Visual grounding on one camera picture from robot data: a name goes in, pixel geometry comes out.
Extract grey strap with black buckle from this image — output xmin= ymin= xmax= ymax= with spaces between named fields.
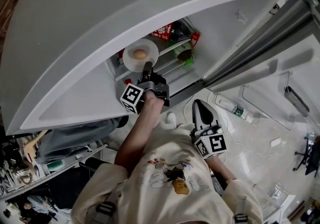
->
xmin=231 ymin=194 xmax=251 ymax=224
xmin=93 ymin=192 xmax=120 ymax=224

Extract grey fridge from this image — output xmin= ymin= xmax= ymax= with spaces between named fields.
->
xmin=0 ymin=0 xmax=301 ymax=137

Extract blue-grey hanging cloth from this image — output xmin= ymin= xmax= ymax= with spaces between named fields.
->
xmin=36 ymin=115 xmax=130 ymax=165

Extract brown egg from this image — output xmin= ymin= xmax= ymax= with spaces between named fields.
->
xmin=132 ymin=49 xmax=148 ymax=60

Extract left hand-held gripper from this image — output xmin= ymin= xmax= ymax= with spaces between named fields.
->
xmin=119 ymin=61 xmax=171 ymax=116

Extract white plate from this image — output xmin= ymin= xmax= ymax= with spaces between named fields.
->
xmin=122 ymin=38 xmax=160 ymax=73

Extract red patterned packet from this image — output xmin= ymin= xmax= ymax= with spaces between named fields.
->
xmin=150 ymin=23 xmax=176 ymax=42

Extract clear bottle with green label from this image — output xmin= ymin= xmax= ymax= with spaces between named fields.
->
xmin=216 ymin=99 xmax=254 ymax=122

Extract metal shelf rail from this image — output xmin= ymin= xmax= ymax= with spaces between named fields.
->
xmin=0 ymin=143 xmax=109 ymax=197

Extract person's left forearm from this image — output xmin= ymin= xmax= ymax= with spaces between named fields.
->
xmin=113 ymin=91 xmax=166 ymax=178

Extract wooden clothes hanger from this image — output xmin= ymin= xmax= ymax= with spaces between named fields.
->
xmin=23 ymin=129 xmax=49 ymax=165

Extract person's right forearm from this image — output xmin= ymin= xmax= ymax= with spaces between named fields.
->
xmin=206 ymin=154 xmax=239 ymax=185

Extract clear door shelf bin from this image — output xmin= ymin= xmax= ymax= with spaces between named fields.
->
xmin=213 ymin=84 xmax=270 ymax=127
xmin=278 ymin=70 xmax=320 ymax=132
xmin=251 ymin=180 xmax=297 ymax=210

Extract black flat box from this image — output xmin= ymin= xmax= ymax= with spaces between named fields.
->
xmin=284 ymin=85 xmax=311 ymax=114

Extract grey fridge door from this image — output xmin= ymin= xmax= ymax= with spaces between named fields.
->
xmin=201 ymin=0 xmax=320 ymax=221

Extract black office chair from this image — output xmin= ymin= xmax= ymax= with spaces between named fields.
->
xmin=292 ymin=135 xmax=320 ymax=176

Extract cream cartoon print shirt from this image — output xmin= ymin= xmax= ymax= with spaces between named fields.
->
xmin=71 ymin=120 xmax=265 ymax=224

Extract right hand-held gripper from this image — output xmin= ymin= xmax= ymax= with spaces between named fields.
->
xmin=189 ymin=99 xmax=228 ymax=160

